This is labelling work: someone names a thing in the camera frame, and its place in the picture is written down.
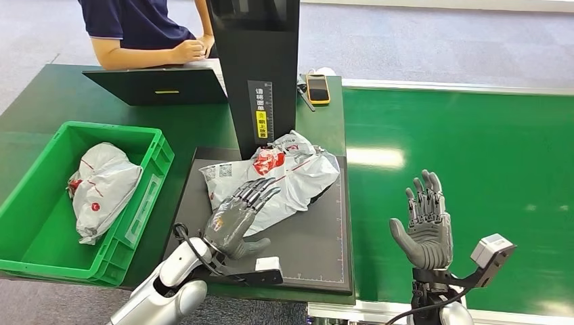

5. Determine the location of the green conveyor belt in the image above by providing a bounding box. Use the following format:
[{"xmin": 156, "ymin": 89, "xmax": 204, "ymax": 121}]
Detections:
[{"xmin": 343, "ymin": 87, "xmax": 574, "ymax": 318}]

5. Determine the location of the black yellow ruler sticker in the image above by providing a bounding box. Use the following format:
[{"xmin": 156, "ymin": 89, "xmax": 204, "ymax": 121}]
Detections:
[{"xmin": 246, "ymin": 80, "xmax": 275, "ymax": 146}]

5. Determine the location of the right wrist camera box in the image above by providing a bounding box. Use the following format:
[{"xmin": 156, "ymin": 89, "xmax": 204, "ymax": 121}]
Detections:
[{"xmin": 448, "ymin": 232, "xmax": 517, "ymax": 290}]

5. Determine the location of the white poly mailer package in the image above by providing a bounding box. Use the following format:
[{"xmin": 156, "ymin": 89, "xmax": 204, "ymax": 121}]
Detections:
[
  {"xmin": 198, "ymin": 130, "xmax": 341, "ymax": 238},
  {"xmin": 66, "ymin": 142, "xmax": 144, "ymax": 246}
]

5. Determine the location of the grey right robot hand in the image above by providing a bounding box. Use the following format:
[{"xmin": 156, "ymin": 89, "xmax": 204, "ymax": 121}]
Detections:
[{"xmin": 389, "ymin": 169, "xmax": 454, "ymax": 272}]

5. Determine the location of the green plastic crate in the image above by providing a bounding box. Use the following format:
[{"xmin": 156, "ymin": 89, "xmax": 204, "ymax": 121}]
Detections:
[{"xmin": 0, "ymin": 121, "xmax": 176, "ymax": 288}]

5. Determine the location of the crumpled white poly mailer package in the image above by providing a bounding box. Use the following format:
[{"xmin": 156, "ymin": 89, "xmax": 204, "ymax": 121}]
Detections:
[{"xmin": 66, "ymin": 142, "xmax": 144, "ymax": 246}]

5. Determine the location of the aluminium conveyor side rail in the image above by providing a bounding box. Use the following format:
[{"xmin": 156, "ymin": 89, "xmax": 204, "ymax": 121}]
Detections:
[
  {"xmin": 341, "ymin": 78, "xmax": 574, "ymax": 96},
  {"xmin": 307, "ymin": 300, "xmax": 574, "ymax": 325}
]

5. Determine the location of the black scanner column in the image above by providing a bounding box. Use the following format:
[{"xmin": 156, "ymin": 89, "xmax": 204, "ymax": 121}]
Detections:
[{"xmin": 205, "ymin": 0, "xmax": 301, "ymax": 161}]

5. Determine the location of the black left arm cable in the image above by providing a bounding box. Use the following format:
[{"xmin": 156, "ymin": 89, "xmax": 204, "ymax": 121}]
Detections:
[{"xmin": 172, "ymin": 222, "xmax": 248, "ymax": 284}]

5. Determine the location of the black scanner base plate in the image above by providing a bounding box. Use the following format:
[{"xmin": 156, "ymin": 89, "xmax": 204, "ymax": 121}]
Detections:
[{"xmin": 161, "ymin": 147, "xmax": 355, "ymax": 296}]

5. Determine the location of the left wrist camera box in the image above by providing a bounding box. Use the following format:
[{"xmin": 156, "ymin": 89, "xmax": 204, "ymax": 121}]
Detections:
[{"xmin": 214, "ymin": 256, "xmax": 285, "ymax": 288}]

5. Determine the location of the person's left hand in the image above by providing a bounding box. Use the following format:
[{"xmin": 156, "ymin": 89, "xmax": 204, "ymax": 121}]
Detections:
[{"xmin": 198, "ymin": 32, "xmax": 217, "ymax": 59}]

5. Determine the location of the black laptop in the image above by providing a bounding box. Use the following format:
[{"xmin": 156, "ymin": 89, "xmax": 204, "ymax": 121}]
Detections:
[{"xmin": 82, "ymin": 58, "xmax": 229, "ymax": 108}]

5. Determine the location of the person's right hand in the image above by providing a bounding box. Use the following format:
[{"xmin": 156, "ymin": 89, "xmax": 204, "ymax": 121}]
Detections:
[{"xmin": 171, "ymin": 39, "xmax": 206, "ymax": 65}]

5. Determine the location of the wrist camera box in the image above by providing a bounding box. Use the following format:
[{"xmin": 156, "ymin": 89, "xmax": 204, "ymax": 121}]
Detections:
[
  {"xmin": 448, "ymin": 232, "xmax": 517, "ymax": 290},
  {"xmin": 214, "ymin": 256, "xmax": 285, "ymax": 288}
]

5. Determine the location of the person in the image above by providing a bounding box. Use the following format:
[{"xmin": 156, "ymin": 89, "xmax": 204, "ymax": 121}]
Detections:
[{"xmin": 78, "ymin": 0, "xmax": 217, "ymax": 72}]

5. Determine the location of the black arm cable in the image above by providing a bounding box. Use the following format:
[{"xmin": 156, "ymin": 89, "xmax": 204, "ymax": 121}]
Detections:
[
  {"xmin": 384, "ymin": 286, "xmax": 472, "ymax": 325},
  {"xmin": 172, "ymin": 222, "xmax": 248, "ymax": 284}
]

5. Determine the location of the phone in yellow case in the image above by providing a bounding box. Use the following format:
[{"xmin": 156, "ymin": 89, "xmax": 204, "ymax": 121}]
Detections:
[{"xmin": 305, "ymin": 73, "xmax": 332, "ymax": 106}]

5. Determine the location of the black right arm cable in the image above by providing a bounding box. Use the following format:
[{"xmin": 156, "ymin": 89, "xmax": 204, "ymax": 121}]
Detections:
[{"xmin": 384, "ymin": 286, "xmax": 472, "ymax": 325}]

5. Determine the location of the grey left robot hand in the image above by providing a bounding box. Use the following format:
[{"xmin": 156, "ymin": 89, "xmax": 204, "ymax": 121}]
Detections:
[{"xmin": 202, "ymin": 176, "xmax": 283, "ymax": 261}]

